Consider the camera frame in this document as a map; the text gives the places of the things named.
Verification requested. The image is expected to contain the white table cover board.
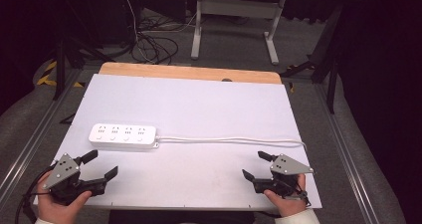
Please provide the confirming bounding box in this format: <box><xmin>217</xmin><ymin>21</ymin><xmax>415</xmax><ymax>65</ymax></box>
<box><xmin>32</xmin><ymin>73</ymin><xmax>323</xmax><ymax>212</ymax></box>

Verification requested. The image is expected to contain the white power strip cable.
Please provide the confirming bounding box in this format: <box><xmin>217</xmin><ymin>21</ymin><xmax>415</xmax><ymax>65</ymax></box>
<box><xmin>154</xmin><ymin>135</ymin><xmax>307</xmax><ymax>149</ymax></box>

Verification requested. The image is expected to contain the person's right hand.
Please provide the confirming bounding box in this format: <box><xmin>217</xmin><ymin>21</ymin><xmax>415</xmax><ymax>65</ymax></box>
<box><xmin>264</xmin><ymin>173</ymin><xmax>309</xmax><ymax>218</ymax></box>

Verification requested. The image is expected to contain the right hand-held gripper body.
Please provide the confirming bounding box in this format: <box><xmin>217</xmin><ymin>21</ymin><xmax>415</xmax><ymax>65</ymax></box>
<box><xmin>252</xmin><ymin>153</ymin><xmax>315</xmax><ymax>205</ymax></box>

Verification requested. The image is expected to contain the person's left hand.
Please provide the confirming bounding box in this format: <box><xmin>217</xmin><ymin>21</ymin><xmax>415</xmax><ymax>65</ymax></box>
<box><xmin>36</xmin><ymin>172</ymin><xmax>93</xmax><ymax>224</ymax></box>

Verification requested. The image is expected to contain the black floor cable bundle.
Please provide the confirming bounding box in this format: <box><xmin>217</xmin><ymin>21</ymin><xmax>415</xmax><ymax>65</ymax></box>
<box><xmin>130</xmin><ymin>16</ymin><xmax>187</xmax><ymax>66</ymax></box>

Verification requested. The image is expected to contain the metal floor rail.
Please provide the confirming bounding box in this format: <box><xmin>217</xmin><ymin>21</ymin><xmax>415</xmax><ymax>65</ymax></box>
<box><xmin>314</xmin><ymin>84</ymin><xmax>381</xmax><ymax>224</ymax></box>
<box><xmin>0</xmin><ymin>69</ymin><xmax>84</xmax><ymax>200</ymax></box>

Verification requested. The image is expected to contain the black tripod stand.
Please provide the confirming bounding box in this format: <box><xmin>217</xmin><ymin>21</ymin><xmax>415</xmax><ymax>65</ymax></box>
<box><xmin>49</xmin><ymin>0</ymin><xmax>115</xmax><ymax>102</ymax></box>

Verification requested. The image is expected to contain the white metal desk frame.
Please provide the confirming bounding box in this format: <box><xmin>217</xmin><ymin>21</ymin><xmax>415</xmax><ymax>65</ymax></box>
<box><xmin>190</xmin><ymin>0</ymin><xmax>287</xmax><ymax>66</ymax></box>

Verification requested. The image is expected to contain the black slanted stand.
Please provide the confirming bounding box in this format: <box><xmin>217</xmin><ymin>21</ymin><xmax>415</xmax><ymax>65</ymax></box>
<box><xmin>279</xmin><ymin>0</ymin><xmax>347</xmax><ymax>114</ymax></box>

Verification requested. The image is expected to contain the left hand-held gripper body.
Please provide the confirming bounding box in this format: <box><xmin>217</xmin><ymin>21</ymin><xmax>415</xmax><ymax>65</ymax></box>
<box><xmin>42</xmin><ymin>152</ymin><xmax>107</xmax><ymax>206</ymax></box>

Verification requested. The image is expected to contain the wooden table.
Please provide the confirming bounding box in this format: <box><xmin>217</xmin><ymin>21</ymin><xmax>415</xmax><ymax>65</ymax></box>
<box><xmin>99</xmin><ymin>62</ymin><xmax>284</xmax><ymax>86</ymax></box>

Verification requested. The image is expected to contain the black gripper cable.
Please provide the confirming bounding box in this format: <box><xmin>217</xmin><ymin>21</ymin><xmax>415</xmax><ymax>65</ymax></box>
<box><xmin>14</xmin><ymin>165</ymin><xmax>56</xmax><ymax>224</ymax></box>

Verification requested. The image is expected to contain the white power strip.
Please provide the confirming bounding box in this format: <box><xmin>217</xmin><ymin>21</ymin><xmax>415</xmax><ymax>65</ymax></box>
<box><xmin>88</xmin><ymin>122</ymin><xmax>160</xmax><ymax>150</ymax></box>

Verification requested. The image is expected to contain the person's dark lap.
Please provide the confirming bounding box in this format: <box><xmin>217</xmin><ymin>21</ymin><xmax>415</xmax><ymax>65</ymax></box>
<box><xmin>107</xmin><ymin>209</ymin><xmax>277</xmax><ymax>224</ymax></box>

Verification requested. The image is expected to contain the thin white floor cable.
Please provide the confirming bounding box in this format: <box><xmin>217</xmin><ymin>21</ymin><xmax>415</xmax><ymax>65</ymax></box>
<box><xmin>120</xmin><ymin>0</ymin><xmax>157</xmax><ymax>64</ymax></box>

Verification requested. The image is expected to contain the yellow black floor tape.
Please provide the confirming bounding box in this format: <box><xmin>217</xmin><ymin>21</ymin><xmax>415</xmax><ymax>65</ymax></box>
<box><xmin>35</xmin><ymin>60</ymin><xmax>85</xmax><ymax>89</ymax></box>

